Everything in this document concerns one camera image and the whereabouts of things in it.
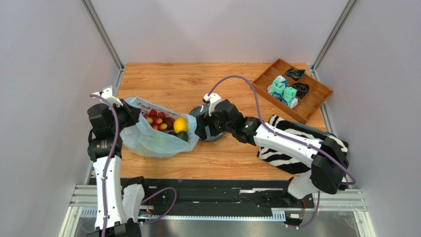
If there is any zebra striped cloth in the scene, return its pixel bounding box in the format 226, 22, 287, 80
257, 114, 349, 191

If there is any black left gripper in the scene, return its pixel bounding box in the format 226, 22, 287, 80
107, 99, 141, 133

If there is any teal white sock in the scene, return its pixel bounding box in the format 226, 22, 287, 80
281, 87, 298, 109
267, 76, 289, 100

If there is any dark patterned rolled sock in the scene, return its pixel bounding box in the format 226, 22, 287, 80
285, 67, 306, 81

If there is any yellow lemon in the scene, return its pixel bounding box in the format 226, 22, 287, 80
173, 117, 188, 134

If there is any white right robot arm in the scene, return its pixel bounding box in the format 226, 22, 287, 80
190, 100, 349, 199

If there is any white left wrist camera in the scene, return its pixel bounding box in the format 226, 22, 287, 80
93, 85, 123, 108

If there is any dark green avocado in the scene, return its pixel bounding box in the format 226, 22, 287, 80
176, 131, 189, 142

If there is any teal white sock right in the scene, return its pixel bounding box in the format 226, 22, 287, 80
281, 87, 298, 109

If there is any black rolled sock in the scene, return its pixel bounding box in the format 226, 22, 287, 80
291, 83, 310, 99

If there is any right corner aluminium post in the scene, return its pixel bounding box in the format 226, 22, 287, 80
311, 0, 359, 71

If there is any aluminium frame rail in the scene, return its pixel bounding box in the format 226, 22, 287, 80
58, 184, 376, 237

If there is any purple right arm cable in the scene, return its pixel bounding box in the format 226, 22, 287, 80
207, 75, 357, 229

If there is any dark red apple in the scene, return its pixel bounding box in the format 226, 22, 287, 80
163, 117, 175, 130

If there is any red strawberry bunch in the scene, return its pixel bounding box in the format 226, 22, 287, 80
143, 109, 168, 131

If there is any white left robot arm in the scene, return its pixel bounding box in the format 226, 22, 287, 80
87, 100, 145, 237

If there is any light blue printed plastic bag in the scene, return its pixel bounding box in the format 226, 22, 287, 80
120, 97, 199, 158

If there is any black fruit plate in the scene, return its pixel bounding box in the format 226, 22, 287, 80
189, 105, 226, 142

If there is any teal white sock left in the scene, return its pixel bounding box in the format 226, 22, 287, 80
267, 76, 289, 100

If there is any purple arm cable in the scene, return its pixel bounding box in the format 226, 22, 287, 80
89, 94, 177, 237
207, 75, 357, 229

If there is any brown wooden divider tray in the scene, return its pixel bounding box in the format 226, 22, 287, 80
252, 59, 333, 124

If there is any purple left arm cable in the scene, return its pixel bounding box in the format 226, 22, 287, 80
89, 94, 177, 237

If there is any left corner aluminium post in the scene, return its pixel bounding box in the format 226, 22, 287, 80
81, 0, 125, 71

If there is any corner aluminium post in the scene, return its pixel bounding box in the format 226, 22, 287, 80
311, 0, 359, 71
81, 0, 125, 71

